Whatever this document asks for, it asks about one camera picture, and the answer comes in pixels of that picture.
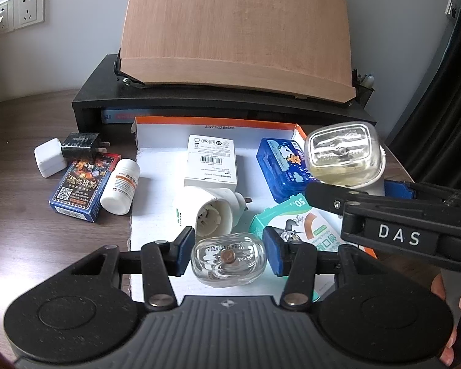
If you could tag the dark curtain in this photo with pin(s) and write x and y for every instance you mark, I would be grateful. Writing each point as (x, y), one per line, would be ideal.
(445, 84)

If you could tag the clear plastic container with lid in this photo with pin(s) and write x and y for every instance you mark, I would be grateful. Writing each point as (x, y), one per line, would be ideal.
(342, 153)

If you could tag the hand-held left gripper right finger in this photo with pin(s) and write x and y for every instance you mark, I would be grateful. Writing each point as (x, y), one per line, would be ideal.
(273, 253)

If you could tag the black charger plug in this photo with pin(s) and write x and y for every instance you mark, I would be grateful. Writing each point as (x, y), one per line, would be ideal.
(80, 146)

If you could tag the clear glass bottle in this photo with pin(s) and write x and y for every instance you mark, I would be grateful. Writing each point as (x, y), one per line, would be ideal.
(230, 257)

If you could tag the white pill bottle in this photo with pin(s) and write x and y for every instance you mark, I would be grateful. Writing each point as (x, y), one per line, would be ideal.
(121, 188)

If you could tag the blue book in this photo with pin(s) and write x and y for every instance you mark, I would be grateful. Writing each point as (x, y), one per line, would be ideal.
(117, 116)

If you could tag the black desk riser shelf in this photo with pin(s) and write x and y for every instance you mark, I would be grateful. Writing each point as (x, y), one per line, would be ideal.
(100, 84)

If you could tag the orange white box lid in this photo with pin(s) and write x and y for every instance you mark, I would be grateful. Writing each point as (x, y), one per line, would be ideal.
(161, 169)

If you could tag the teal bandage box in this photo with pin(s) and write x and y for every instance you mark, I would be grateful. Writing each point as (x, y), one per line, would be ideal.
(319, 230)

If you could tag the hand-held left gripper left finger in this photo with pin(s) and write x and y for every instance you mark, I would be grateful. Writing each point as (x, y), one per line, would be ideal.
(184, 251)

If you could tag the white charger plug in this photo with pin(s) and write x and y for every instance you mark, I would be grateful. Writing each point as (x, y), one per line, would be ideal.
(48, 157)

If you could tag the dark blue playing card box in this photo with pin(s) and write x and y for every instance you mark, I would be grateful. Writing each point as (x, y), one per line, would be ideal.
(82, 188)

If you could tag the blue plastic box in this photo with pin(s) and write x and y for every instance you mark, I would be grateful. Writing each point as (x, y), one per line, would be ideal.
(280, 169)

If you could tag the white wall switch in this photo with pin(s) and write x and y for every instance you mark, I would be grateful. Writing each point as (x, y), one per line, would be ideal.
(451, 7)

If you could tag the white small carton box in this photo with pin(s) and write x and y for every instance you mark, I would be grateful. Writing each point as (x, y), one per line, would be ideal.
(211, 161)

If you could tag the wooden reading stand board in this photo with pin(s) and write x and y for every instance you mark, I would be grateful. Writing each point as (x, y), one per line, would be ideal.
(234, 27)

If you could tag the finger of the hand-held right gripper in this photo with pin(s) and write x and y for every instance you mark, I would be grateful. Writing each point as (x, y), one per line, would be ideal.
(398, 189)
(326, 196)

